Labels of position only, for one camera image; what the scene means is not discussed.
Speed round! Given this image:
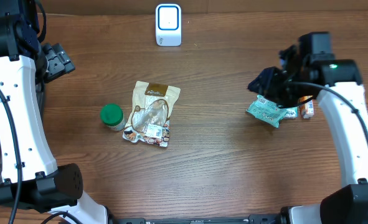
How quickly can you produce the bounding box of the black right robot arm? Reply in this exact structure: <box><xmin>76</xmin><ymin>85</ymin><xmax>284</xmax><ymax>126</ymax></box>
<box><xmin>248</xmin><ymin>32</ymin><xmax>368</xmax><ymax>223</ymax></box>

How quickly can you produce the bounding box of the green lid white jar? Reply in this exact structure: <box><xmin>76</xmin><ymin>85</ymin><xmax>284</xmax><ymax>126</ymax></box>
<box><xmin>100</xmin><ymin>104</ymin><xmax>126</xmax><ymax>131</ymax></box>

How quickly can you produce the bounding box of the teal tissue pack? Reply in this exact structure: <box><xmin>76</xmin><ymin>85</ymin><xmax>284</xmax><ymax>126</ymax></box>
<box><xmin>283</xmin><ymin>107</ymin><xmax>298</xmax><ymax>119</ymax></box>

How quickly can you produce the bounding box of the beige brown snack pouch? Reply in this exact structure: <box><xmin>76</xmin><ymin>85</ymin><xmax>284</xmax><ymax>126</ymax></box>
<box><xmin>123</xmin><ymin>81</ymin><xmax>181</xmax><ymax>147</ymax></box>

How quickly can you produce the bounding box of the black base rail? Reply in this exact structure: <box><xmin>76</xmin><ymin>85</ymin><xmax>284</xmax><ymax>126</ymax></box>
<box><xmin>115</xmin><ymin>214</ymin><xmax>337</xmax><ymax>224</ymax></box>

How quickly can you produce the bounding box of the teal snack packet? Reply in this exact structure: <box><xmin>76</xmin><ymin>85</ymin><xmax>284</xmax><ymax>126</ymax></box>
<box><xmin>247</xmin><ymin>95</ymin><xmax>287</xmax><ymax>128</ymax></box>

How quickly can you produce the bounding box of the orange snack packet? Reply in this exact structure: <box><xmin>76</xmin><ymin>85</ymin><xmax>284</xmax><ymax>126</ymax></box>
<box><xmin>299</xmin><ymin>96</ymin><xmax>314</xmax><ymax>119</ymax></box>

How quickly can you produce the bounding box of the white barcode scanner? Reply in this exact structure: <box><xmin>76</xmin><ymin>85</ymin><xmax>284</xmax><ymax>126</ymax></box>
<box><xmin>155</xmin><ymin>3</ymin><xmax>182</xmax><ymax>47</ymax></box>

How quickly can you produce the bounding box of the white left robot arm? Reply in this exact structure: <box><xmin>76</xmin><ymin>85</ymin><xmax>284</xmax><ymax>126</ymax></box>
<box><xmin>0</xmin><ymin>0</ymin><xmax>113</xmax><ymax>224</ymax></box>

